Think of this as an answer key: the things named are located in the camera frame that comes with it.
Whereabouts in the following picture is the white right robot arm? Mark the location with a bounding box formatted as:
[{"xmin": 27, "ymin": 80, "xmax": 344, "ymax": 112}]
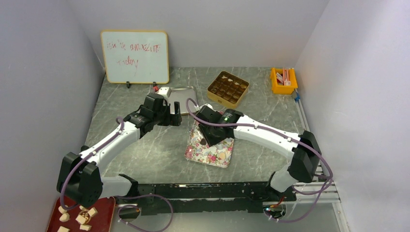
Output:
[{"xmin": 195, "ymin": 105, "xmax": 321, "ymax": 201}]

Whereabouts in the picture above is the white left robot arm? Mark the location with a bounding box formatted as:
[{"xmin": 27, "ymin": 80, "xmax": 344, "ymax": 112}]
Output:
[{"xmin": 57, "ymin": 93, "xmax": 182, "ymax": 210}]

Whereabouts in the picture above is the gold chocolate tin box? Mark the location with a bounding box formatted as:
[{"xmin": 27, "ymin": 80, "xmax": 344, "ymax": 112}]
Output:
[{"xmin": 207, "ymin": 71, "xmax": 249, "ymax": 109}]

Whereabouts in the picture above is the floral rectangular tray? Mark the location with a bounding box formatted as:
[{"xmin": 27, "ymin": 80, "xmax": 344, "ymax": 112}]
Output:
[{"xmin": 184, "ymin": 121, "xmax": 234, "ymax": 168}]

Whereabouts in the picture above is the silver tin lid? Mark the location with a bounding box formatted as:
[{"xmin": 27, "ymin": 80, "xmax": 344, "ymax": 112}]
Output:
[{"xmin": 163, "ymin": 87, "xmax": 198, "ymax": 115}]

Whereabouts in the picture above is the whiteboard with red writing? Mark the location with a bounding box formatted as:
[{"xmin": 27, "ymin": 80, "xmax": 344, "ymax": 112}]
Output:
[{"xmin": 100, "ymin": 30, "xmax": 170, "ymax": 84}]

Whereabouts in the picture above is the orange parts bin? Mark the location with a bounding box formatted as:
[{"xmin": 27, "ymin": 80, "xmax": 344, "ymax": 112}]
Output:
[{"xmin": 270, "ymin": 68, "xmax": 298, "ymax": 95}]

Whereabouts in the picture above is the red tray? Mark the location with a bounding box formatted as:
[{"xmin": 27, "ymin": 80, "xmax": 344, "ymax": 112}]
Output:
[{"xmin": 46, "ymin": 197, "xmax": 116, "ymax": 232}]

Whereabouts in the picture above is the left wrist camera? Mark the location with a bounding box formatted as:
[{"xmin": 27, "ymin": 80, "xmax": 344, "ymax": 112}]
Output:
[{"xmin": 155, "ymin": 87, "xmax": 172, "ymax": 100}]

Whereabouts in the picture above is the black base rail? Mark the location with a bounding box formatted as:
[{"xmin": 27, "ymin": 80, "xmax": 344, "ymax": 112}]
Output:
[{"xmin": 116, "ymin": 181, "xmax": 296, "ymax": 216}]

